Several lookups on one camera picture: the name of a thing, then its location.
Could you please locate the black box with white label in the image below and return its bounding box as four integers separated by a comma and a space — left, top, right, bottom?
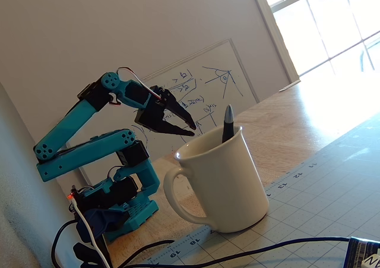
344, 237, 380, 268

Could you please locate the dark thin camera cable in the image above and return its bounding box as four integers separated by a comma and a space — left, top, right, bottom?
127, 237, 352, 268

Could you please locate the white ceramic mug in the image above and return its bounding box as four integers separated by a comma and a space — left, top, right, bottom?
163, 125, 270, 234

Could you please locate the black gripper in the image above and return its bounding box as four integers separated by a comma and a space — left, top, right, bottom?
134, 86, 198, 137

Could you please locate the grey gridded cutting mat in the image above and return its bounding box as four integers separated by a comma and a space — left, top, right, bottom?
135, 112, 380, 268

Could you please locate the whiteboard with blue drawings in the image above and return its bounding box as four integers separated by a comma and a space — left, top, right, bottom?
65, 38, 259, 185

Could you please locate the black looped power cable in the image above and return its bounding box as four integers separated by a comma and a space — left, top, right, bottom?
50, 219, 78, 267

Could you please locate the bright window with white frame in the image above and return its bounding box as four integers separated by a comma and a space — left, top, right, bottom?
249, 0, 380, 84

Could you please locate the white usb cable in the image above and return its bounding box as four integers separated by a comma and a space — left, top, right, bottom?
70, 198, 110, 268

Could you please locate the dark blue table clamp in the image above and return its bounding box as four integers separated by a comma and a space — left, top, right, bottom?
73, 208, 129, 268

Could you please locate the black pen with grey tip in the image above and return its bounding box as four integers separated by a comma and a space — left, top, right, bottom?
221, 103, 235, 144

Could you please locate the black cable on table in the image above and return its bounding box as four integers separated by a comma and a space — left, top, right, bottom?
118, 239, 176, 268

